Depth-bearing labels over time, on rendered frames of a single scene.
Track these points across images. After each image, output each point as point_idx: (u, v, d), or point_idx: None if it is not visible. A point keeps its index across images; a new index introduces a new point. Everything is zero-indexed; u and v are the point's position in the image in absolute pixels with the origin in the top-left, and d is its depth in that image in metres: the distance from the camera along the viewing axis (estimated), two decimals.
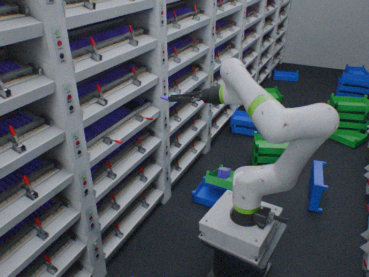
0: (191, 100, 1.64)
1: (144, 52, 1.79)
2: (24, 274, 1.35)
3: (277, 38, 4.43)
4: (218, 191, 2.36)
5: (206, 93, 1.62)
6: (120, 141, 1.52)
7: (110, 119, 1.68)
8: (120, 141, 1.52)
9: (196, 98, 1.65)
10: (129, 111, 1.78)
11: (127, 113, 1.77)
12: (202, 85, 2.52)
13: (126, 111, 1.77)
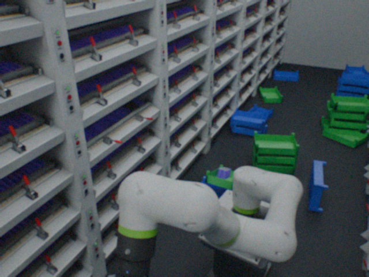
0: None
1: (144, 52, 1.79)
2: (24, 274, 1.35)
3: (277, 38, 4.43)
4: (218, 191, 2.36)
5: None
6: (120, 141, 1.52)
7: (110, 119, 1.68)
8: (120, 141, 1.52)
9: (115, 274, 0.82)
10: (129, 111, 1.78)
11: (127, 113, 1.77)
12: (202, 85, 2.52)
13: (126, 111, 1.77)
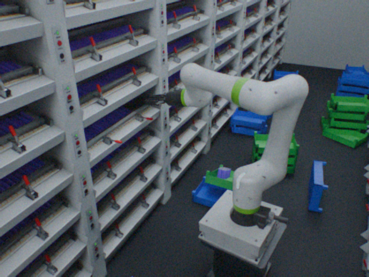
0: (155, 103, 1.72)
1: (144, 52, 1.79)
2: (24, 274, 1.35)
3: (277, 38, 4.43)
4: (218, 191, 2.36)
5: (169, 96, 1.70)
6: (120, 141, 1.52)
7: (110, 119, 1.68)
8: (120, 141, 1.52)
9: (161, 101, 1.73)
10: (129, 111, 1.78)
11: (127, 113, 1.77)
12: None
13: (126, 111, 1.77)
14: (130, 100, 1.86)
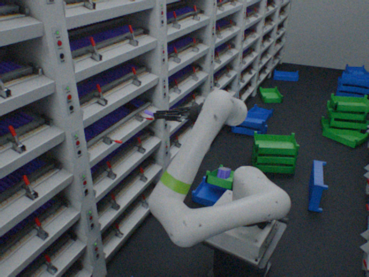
0: (178, 119, 1.43)
1: (144, 52, 1.79)
2: (24, 274, 1.35)
3: (277, 38, 4.43)
4: (218, 191, 2.36)
5: (195, 111, 1.41)
6: (120, 141, 1.52)
7: (110, 119, 1.68)
8: (120, 141, 1.52)
9: (184, 117, 1.43)
10: (129, 111, 1.78)
11: (127, 113, 1.77)
12: (202, 85, 2.52)
13: (126, 111, 1.77)
14: (131, 102, 1.86)
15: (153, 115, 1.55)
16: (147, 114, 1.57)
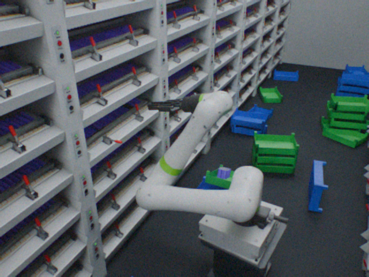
0: None
1: (144, 52, 1.79)
2: (24, 274, 1.35)
3: (277, 38, 4.43)
4: None
5: None
6: (120, 141, 1.52)
7: (107, 118, 1.68)
8: (120, 141, 1.52)
9: None
10: (127, 109, 1.79)
11: (124, 112, 1.77)
12: (202, 85, 2.52)
13: (124, 109, 1.77)
14: (129, 101, 1.86)
15: (132, 104, 1.84)
16: (127, 103, 1.84)
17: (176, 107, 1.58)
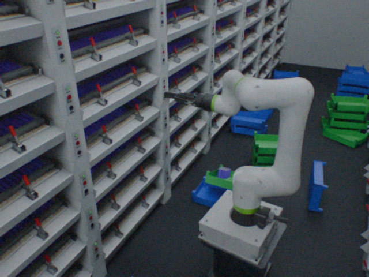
0: (194, 95, 1.90)
1: (144, 52, 1.79)
2: (24, 274, 1.35)
3: (277, 38, 4.43)
4: (218, 191, 2.36)
5: None
6: (102, 126, 1.53)
7: (107, 118, 1.68)
8: (102, 126, 1.53)
9: None
10: (127, 109, 1.79)
11: (124, 112, 1.77)
12: (202, 85, 2.52)
13: (124, 109, 1.78)
14: (129, 101, 1.86)
15: (132, 104, 1.84)
16: (127, 103, 1.84)
17: (190, 101, 1.81)
